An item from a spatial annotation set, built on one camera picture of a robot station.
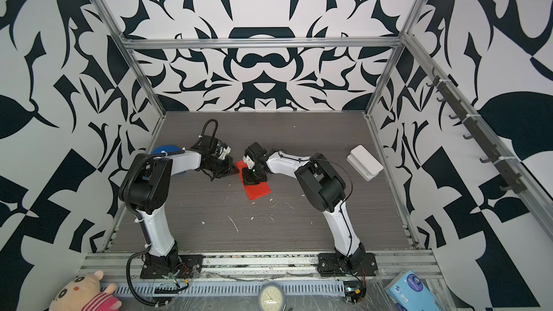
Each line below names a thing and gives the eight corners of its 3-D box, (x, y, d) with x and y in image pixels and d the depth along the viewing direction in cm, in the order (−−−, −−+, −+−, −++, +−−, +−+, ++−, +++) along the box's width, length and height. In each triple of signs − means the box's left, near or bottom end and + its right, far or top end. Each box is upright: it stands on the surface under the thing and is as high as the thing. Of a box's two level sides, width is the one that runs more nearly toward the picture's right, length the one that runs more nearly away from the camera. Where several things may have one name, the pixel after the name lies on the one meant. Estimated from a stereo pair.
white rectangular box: (366, 182, 97) (372, 173, 91) (346, 159, 104) (350, 150, 98) (377, 176, 99) (383, 167, 93) (356, 154, 106) (361, 144, 100)
